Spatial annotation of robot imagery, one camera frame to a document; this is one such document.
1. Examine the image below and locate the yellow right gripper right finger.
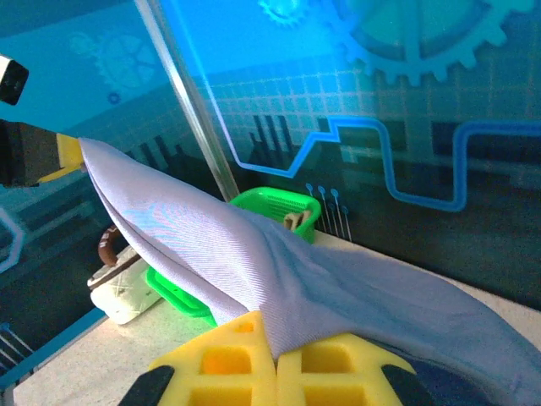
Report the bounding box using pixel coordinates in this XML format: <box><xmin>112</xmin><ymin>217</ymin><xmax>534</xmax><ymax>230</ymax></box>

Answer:
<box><xmin>275</xmin><ymin>332</ymin><xmax>439</xmax><ymax>406</ymax></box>

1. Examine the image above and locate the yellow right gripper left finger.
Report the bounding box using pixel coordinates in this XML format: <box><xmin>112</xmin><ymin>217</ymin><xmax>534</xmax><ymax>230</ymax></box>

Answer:
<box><xmin>120</xmin><ymin>310</ymin><xmax>281</xmax><ymax>406</ymax></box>

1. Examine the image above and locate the lavender skirt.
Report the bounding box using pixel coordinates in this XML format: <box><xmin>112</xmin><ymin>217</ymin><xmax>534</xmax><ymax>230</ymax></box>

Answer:
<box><xmin>78</xmin><ymin>137</ymin><xmax>541</xmax><ymax>406</ymax></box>

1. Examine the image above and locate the khaki skirt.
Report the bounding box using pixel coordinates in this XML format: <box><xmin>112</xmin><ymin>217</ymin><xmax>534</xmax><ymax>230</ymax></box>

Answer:
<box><xmin>282</xmin><ymin>211</ymin><xmax>314</xmax><ymax>232</ymax></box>

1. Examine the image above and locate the green plastic basket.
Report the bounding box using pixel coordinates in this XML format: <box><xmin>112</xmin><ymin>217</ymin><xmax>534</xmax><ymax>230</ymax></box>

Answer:
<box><xmin>145</xmin><ymin>185</ymin><xmax>322</xmax><ymax>329</ymax></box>

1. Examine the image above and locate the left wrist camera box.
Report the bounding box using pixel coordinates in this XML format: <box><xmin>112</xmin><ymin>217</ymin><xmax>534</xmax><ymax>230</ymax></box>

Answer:
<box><xmin>0</xmin><ymin>54</ymin><xmax>30</xmax><ymax>107</ymax></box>

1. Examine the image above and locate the quilted bag brown handle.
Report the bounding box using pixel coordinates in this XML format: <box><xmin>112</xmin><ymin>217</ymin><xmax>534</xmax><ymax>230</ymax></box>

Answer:
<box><xmin>86</xmin><ymin>226</ymin><xmax>164</xmax><ymax>326</ymax></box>

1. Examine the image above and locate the aluminium frame post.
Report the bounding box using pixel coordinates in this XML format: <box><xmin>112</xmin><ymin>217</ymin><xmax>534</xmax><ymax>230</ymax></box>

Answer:
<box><xmin>134</xmin><ymin>0</ymin><xmax>241</xmax><ymax>203</ymax></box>

